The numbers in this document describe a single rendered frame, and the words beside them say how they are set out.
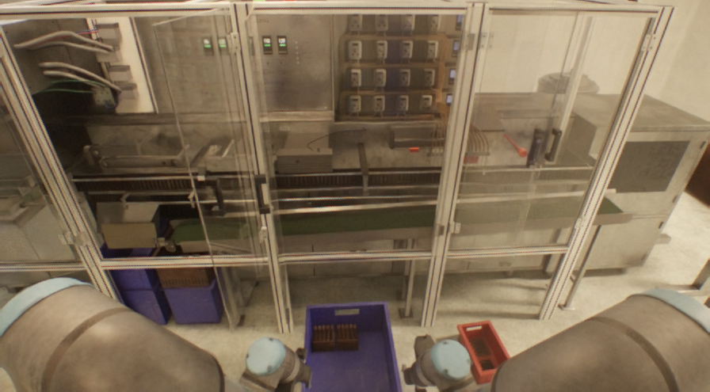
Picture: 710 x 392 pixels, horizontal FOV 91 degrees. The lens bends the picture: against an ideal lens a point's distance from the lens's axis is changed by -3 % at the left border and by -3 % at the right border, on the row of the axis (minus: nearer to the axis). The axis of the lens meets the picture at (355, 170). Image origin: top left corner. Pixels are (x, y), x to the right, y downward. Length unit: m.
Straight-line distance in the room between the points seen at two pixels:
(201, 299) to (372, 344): 1.01
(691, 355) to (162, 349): 0.55
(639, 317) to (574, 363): 0.10
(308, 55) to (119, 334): 1.71
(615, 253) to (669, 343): 2.49
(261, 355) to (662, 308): 0.80
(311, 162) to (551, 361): 1.48
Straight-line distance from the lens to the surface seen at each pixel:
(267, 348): 1.00
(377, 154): 2.13
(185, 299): 2.40
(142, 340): 0.48
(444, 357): 1.00
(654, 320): 0.53
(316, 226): 1.96
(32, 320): 0.54
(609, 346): 0.48
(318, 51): 1.99
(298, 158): 1.78
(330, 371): 1.95
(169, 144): 2.28
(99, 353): 0.47
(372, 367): 1.96
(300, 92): 2.05
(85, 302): 0.53
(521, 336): 2.52
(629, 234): 2.93
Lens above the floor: 1.89
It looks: 30 degrees down
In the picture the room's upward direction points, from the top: straight up
